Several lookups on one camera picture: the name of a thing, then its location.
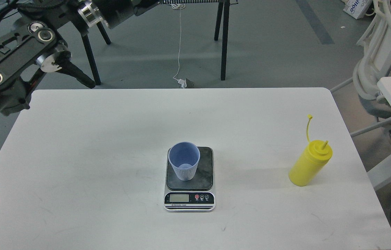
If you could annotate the white office chair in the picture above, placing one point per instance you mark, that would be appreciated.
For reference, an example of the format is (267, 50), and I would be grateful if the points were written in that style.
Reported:
(375, 64)

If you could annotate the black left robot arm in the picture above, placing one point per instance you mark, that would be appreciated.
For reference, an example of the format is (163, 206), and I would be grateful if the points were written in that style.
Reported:
(31, 46)

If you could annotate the blue plastic cup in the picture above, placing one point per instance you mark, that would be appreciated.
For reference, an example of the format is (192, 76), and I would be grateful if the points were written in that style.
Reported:
(184, 158)

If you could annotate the white cardboard box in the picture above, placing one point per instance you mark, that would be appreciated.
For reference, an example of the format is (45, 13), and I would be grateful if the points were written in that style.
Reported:
(356, 8)

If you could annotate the digital kitchen scale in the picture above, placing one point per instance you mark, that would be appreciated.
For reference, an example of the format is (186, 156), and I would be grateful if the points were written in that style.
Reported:
(196, 194)

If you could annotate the yellow squeeze bottle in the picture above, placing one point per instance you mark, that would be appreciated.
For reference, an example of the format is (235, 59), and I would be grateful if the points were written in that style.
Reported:
(314, 157)

